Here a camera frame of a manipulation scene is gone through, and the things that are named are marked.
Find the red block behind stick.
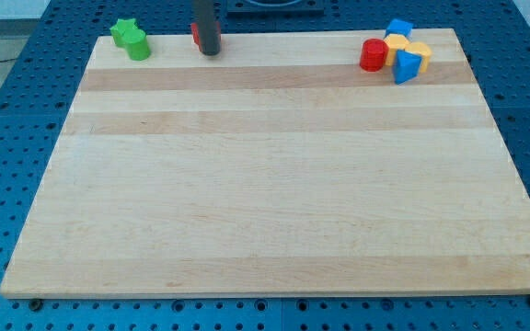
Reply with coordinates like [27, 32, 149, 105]
[190, 20, 221, 51]

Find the blue cube block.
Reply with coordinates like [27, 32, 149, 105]
[385, 18, 414, 38]

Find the light wooden board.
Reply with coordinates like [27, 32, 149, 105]
[0, 29, 530, 299]

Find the red cylinder block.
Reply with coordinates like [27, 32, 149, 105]
[359, 39, 388, 72]

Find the green star block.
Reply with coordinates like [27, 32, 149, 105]
[109, 18, 137, 48]

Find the blue triangle block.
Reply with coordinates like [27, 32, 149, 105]
[392, 50, 422, 85]

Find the yellow hexagon block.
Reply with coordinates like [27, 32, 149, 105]
[384, 33, 410, 66]

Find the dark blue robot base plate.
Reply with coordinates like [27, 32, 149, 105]
[225, 0, 325, 16]

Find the green cylinder block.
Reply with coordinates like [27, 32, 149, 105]
[122, 29, 151, 61]

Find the yellow rounded block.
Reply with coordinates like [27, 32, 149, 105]
[405, 41, 432, 73]

